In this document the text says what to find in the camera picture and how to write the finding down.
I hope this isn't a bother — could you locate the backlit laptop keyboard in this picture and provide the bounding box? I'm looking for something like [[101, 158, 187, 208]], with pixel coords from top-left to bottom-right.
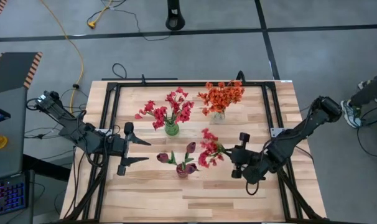
[[0, 173, 30, 218]]

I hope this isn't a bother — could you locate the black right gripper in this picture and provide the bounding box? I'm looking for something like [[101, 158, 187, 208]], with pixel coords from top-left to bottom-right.
[[225, 131, 268, 185]]

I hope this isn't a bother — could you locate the clear glass vase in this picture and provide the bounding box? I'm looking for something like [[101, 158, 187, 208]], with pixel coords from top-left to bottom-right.
[[210, 110, 226, 124]]

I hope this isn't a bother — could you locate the black floor cable loop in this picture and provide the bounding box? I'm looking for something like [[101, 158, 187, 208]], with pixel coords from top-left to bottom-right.
[[111, 62, 128, 80]]

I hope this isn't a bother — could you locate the yellow floor cable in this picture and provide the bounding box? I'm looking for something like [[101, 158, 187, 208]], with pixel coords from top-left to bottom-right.
[[40, 0, 85, 111]]

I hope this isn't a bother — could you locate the black metal table frame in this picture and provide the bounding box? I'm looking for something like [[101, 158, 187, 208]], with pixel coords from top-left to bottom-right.
[[62, 81, 328, 223]]

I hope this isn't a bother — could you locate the black stand base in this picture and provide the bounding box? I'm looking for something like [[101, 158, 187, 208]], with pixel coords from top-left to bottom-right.
[[165, 0, 186, 31]]

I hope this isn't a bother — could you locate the red ribbed glass vase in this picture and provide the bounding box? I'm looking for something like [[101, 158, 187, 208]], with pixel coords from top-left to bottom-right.
[[175, 163, 189, 179]]

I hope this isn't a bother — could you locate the person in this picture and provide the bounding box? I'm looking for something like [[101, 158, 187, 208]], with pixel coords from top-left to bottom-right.
[[340, 70, 377, 129]]

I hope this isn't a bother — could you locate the green glass vase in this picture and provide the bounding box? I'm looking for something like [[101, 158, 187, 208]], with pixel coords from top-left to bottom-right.
[[164, 120, 180, 137]]

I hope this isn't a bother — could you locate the grey desk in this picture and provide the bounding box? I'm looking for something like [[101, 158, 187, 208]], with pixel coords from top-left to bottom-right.
[[0, 86, 29, 182]]

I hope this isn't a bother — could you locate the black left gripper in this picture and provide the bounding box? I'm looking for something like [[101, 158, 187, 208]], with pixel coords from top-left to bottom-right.
[[109, 121, 152, 177]]

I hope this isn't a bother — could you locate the yellow cable with plug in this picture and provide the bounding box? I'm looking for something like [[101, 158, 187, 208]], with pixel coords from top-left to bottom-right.
[[87, 0, 114, 29]]

